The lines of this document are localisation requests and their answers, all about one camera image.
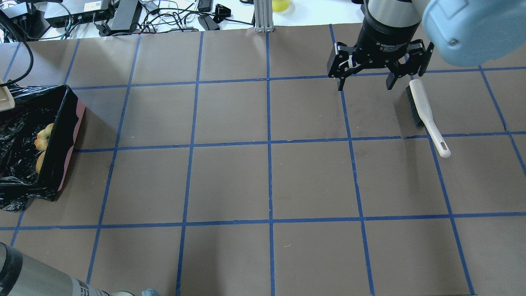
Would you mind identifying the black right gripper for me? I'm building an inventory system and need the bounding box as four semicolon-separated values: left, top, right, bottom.
327;17;434;92

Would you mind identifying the white hand brush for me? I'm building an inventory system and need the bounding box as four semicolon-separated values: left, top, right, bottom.
406;79;451;159

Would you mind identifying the beige dustpan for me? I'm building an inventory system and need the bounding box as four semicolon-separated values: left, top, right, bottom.
0;86;15;112

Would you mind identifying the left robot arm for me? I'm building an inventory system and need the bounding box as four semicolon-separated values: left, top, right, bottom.
1;79;362;296

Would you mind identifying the pink bin with black bag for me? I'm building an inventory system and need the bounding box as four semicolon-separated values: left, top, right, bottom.
0;85;85;212

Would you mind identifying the yellow tape roll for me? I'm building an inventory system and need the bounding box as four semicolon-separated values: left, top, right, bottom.
271;0;291;13

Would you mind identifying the black power adapter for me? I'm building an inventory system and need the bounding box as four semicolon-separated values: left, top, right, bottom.
110;0;142;35

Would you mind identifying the aluminium frame post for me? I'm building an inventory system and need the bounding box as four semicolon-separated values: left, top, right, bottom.
253;0;275;32

